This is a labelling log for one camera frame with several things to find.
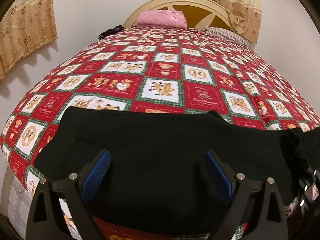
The beige floral side curtain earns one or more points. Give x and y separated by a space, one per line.
25 30

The small black object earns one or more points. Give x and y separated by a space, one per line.
110 32

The white patterned mattress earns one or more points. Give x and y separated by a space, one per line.
18 205

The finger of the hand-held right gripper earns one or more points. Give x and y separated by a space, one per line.
311 183

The red bear-print bedspread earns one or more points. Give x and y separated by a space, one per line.
162 67

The black pants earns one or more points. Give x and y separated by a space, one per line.
162 142

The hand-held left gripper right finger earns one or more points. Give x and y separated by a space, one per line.
220 177

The pink folded blanket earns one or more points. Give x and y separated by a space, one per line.
162 18

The striped pillow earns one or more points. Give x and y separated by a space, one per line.
225 33

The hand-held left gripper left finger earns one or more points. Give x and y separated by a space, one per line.
97 175

